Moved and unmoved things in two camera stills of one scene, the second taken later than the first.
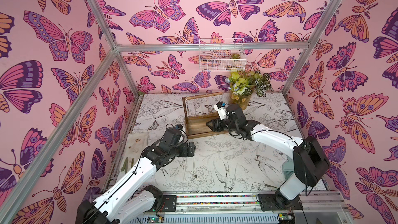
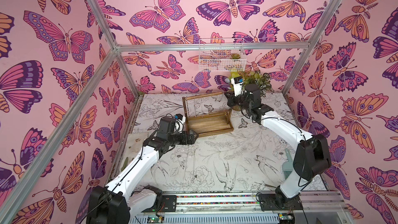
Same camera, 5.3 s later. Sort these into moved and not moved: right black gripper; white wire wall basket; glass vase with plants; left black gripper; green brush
Moved: left black gripper; right black gripper
Not moved: green brush; white wire wall basket; glass vase with plants
